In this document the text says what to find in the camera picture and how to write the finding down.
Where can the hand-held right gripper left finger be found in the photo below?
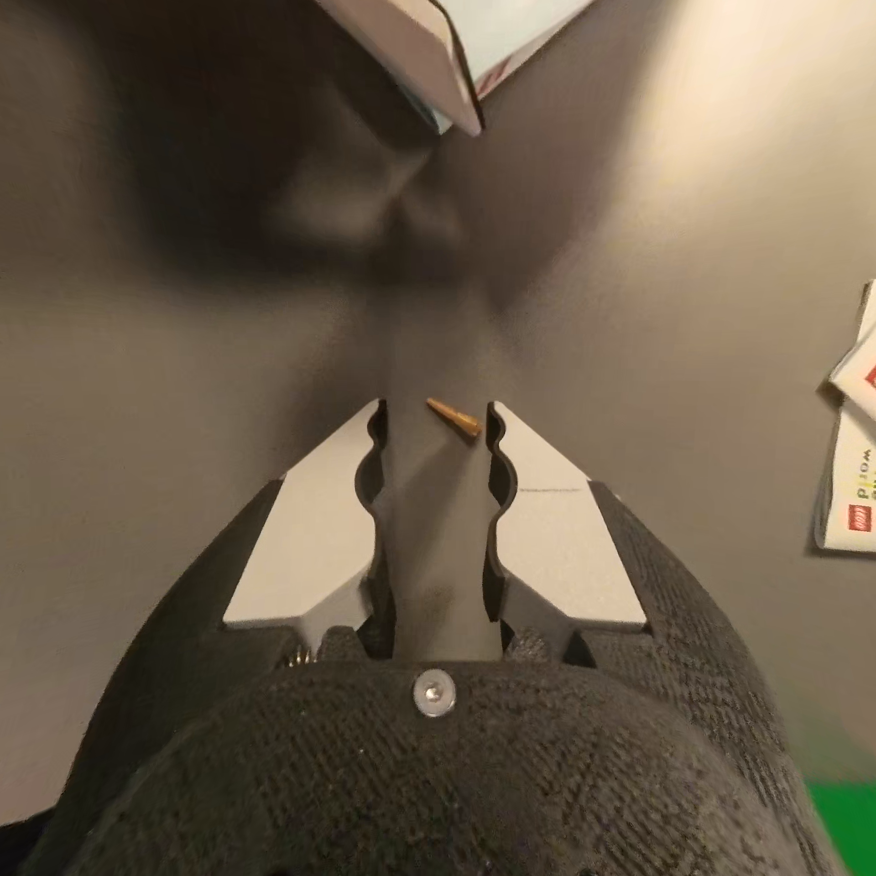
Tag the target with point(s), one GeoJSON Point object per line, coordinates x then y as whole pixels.
{"type": "Point", "coordinates": [308, 540]}

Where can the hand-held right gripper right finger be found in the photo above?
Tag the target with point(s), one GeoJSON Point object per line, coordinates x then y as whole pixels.
{"type": "Point", "coordinates": [564, 540]}

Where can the white instruction booklet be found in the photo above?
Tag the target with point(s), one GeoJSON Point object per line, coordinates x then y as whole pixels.
{"type": "Point", "coordinates": [859, 373]}
{"type": "Point", "coordinates": [848, 486]}

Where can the toy brick set box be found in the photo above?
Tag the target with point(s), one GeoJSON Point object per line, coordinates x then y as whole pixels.
{"type": "Point", "coordinates": [410, 61]}

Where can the small gold cone brick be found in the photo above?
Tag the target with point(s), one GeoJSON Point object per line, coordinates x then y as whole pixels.
{"type": "Point", "coordinates": [455, 421]}

